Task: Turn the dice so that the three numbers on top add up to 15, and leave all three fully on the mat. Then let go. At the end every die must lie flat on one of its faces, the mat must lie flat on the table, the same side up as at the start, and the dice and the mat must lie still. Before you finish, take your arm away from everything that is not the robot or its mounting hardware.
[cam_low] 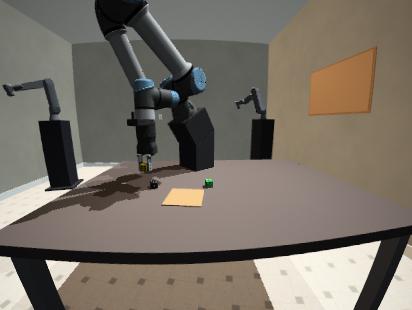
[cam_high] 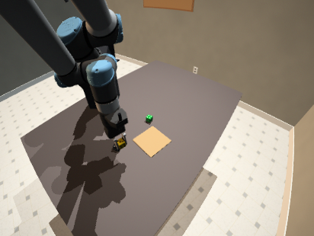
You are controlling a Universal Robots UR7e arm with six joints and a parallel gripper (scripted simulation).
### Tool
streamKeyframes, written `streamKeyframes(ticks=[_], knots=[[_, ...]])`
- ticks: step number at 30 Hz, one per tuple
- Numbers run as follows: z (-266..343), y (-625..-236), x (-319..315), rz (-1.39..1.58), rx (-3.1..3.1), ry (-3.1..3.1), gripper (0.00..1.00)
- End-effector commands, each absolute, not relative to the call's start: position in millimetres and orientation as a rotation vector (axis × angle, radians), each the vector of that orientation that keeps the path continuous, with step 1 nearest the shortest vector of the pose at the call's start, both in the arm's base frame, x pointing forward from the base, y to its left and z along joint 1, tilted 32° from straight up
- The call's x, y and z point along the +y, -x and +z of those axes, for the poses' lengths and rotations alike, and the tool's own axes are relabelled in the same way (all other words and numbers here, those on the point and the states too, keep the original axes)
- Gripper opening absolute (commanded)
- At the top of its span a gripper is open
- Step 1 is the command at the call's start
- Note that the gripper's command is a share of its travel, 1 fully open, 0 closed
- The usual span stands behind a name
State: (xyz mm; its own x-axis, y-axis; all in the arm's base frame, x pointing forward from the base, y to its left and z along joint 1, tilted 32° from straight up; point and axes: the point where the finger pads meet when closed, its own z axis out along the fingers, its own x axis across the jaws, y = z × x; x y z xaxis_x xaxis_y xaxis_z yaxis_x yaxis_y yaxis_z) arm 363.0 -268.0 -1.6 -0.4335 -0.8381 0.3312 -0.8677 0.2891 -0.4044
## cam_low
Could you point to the yellow die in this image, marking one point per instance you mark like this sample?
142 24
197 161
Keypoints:
143 167

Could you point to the peach flat mat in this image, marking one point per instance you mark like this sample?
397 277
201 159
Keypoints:
184 197

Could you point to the green die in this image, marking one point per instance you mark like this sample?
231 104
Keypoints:
208 183

